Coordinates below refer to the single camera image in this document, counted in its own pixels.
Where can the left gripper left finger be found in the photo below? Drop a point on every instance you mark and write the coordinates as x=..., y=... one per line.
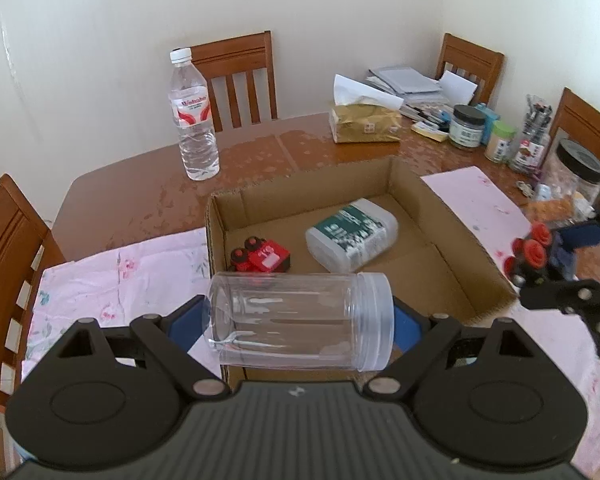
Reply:
x=166, y=340

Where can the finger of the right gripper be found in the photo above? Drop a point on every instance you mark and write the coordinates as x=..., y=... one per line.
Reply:
x=584, y=233
x=581, y=298

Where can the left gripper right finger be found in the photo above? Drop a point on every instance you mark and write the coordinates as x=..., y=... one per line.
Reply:
x=423, y=340

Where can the clear plastic jar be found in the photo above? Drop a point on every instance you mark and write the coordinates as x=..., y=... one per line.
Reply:
x=300, y=321

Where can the black cube toy red buttons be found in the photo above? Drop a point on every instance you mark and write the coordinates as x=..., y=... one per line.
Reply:
x=542, y=256

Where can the red black toy truck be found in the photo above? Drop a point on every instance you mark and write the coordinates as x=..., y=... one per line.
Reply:
x=258, y=255

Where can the green white cotton swab box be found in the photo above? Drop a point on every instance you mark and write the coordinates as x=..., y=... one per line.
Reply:
x=352, y=237

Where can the large clear snack jar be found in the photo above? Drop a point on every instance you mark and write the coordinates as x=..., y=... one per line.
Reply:
x=569, y=185

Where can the pink floral tablecloth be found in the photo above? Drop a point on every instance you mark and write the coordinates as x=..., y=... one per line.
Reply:
x=158, y=275

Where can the pen holder jar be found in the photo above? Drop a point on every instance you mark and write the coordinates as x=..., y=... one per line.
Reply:
x=530, y=144

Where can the cardboard box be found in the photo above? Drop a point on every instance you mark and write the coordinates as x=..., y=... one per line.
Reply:
x=436, y=266

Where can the green lid small bottle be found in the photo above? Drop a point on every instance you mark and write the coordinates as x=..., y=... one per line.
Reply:
x=500, y=137

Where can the blue small box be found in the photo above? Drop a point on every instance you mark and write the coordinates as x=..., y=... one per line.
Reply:
x=491, y=117

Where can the black lid glass jar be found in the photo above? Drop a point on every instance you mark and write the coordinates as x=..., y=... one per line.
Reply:
x=466, y=126

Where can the wooden chair left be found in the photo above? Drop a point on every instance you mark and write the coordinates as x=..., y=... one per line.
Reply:
x=27, y=247

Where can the wooden chair far right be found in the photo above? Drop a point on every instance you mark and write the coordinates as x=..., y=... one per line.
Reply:
x=464, y=57

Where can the stack of papers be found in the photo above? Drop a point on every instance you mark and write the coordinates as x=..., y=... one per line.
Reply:
x=422, y=93

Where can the gold tissue pack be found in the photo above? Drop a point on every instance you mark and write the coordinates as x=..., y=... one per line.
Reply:
x=363, y=114

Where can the water bottle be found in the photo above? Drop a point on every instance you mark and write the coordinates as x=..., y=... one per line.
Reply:
x=191, y=111

